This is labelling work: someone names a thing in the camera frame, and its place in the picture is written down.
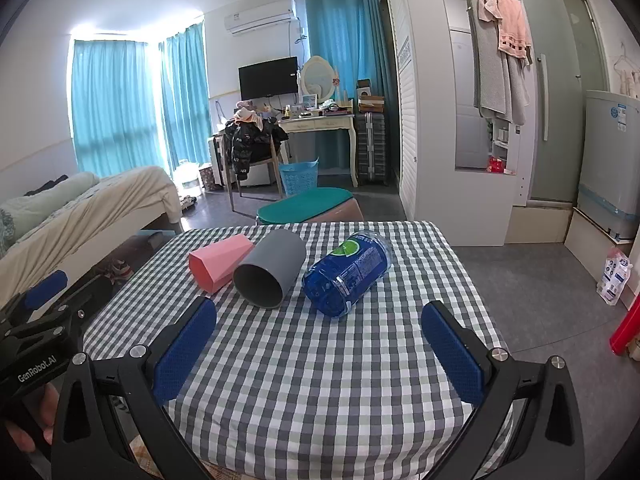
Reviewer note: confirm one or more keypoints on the pale green duvet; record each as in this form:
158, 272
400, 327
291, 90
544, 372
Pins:
45, 195

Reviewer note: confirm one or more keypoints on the light pink cloth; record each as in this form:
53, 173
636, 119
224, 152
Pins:
487, 5

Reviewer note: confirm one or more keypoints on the long grey towel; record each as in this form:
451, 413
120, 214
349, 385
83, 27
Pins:
487, 75

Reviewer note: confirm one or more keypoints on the blue transparent cup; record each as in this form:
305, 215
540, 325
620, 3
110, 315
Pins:
345, 280

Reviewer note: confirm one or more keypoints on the bed with beige sheet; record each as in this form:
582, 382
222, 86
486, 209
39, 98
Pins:
85, 225

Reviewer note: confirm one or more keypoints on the tall teal curtain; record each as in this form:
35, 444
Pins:
345, 30

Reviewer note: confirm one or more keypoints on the white louvred wardrobe door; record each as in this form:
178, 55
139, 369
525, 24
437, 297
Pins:
406, 110

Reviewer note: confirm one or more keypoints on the oval white mirror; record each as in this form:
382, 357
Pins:
318, 77

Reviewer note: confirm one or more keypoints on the hanger with pale clothes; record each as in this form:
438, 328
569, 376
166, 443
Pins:
627, 77

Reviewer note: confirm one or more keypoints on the white plastic packet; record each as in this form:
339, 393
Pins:
614, 277

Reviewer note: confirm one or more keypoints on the dark cloth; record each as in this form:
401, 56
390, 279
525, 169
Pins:
45, 185

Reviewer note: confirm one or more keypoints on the wooden chair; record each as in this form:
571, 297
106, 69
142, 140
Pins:
260, 162

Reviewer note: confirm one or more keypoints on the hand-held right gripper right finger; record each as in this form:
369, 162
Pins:
455, 355

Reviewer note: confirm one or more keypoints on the pink towel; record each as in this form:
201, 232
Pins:
515, 30

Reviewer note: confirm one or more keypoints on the frosted glass door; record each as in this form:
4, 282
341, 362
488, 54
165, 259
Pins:
565, 110

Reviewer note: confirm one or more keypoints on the pair of shoes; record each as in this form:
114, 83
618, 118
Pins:
120, 269

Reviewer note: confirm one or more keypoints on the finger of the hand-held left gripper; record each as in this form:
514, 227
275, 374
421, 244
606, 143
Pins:
60, 321
45, 286

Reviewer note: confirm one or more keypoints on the blue plastic basket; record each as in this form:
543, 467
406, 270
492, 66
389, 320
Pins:
298, 177

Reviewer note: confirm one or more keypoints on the white air conditioner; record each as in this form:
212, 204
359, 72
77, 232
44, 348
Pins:
257, 17

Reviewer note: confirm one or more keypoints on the grey checkered tablecloth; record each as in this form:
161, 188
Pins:
310, 370

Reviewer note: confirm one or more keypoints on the patterned bag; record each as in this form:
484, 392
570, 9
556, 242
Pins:
210, 178

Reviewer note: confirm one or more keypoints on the stool with green cushion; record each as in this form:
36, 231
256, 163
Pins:
300, 205

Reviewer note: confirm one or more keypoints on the black television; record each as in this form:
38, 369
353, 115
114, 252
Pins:
268, 79

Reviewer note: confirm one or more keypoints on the white dressing desk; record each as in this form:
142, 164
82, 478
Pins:
320, 122

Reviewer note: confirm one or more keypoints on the black jacket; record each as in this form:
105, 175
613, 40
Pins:
245, 142

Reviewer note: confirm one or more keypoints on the red packet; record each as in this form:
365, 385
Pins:
496, 165

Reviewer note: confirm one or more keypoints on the dark suitcase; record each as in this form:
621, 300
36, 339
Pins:
371, 147

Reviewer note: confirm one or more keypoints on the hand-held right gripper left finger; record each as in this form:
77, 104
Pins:
182, 350

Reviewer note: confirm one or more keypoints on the red container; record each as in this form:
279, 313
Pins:
626, 330

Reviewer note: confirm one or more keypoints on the short grey towel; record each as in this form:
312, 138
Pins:
520, 90

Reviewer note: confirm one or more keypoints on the teal window curtain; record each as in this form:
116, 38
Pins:
115, 110
185, 95

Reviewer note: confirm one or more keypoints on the light grey washing machine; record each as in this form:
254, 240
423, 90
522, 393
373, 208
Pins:
607, 160

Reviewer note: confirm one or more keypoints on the pink cup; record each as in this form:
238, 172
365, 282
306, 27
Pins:
220, 262

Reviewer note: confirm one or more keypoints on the cardboard box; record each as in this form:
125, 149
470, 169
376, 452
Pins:
371, 104

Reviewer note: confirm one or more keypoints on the person's left hand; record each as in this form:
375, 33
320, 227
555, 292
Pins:
44, 407

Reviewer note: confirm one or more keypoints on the grey cup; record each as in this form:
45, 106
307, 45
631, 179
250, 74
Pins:
277, 257

